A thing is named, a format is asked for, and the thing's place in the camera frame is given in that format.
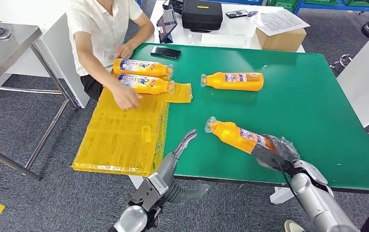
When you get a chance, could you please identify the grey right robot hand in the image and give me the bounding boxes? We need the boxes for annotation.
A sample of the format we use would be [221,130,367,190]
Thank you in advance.
[256,134,301,170]

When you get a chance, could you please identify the black carry case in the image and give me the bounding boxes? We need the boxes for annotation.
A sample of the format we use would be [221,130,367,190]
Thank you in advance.
[181,0,224,33]

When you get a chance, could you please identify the printed paper sheet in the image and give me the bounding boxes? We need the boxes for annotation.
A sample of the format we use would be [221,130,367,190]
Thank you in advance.
[250,9,311,36]

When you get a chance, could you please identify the white floor cable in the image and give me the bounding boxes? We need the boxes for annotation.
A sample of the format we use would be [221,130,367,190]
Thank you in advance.
[325,191,363,232]

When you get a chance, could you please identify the seated person's left hand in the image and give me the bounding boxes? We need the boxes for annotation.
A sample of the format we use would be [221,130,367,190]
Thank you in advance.
[115,43,135,60]

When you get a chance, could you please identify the coiled cable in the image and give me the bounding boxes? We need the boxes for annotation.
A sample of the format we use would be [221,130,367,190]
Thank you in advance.
[329,54,355,69]

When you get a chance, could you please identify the black smartphone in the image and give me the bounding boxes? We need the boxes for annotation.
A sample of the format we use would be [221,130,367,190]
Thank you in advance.
[150,46,182,60]
[225,9,249,19]

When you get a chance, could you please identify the yellow taped cardboard sheet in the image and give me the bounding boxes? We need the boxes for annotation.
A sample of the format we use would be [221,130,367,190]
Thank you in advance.
[71,75,193,177]

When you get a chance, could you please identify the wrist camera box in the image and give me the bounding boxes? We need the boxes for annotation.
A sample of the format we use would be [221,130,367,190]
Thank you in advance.
[130,173,170,212]
[251,143,297,176]

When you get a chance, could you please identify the blue metal rack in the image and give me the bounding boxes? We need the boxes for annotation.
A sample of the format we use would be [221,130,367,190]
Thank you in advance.
[294,0,369,19]

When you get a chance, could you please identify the brown cardboard box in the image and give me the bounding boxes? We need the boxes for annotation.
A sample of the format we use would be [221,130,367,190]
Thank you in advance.
[255,28,307,53]

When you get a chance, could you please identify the white sneaker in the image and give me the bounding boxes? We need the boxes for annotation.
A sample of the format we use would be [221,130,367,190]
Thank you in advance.
[284,219,305,232]

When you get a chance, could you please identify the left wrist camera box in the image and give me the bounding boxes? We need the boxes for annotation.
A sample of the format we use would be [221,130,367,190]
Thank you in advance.
[130,173,170,212]

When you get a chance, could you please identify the seated person's right hand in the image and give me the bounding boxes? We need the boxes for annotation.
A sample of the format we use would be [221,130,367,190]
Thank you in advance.
[111,85,142,111]

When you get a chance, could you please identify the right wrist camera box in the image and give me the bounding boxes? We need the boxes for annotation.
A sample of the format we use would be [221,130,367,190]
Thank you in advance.
[251,143,297,176]

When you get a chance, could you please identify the white table metal legs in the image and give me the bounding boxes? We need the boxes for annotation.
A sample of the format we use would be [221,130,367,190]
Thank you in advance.
[336,17,369,154]

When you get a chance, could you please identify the seated person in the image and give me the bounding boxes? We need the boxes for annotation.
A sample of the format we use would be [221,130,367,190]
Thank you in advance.
[66,0,156,111]

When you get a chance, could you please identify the orange detergent bottle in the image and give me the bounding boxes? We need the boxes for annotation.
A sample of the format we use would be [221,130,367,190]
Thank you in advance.
[204,116,278,155]
[113,58,173,78]
[117,72,175,95]
[200,72,265,92]

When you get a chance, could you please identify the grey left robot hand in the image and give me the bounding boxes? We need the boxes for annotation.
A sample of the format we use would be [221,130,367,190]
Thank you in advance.
[156,129,211,204]

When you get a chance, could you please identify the tablet on stand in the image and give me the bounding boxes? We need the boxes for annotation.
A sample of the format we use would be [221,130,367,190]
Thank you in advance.
[156,8,178,44]

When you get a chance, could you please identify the black device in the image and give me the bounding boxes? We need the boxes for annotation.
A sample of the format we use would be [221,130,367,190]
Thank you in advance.
[162,0,185,14]

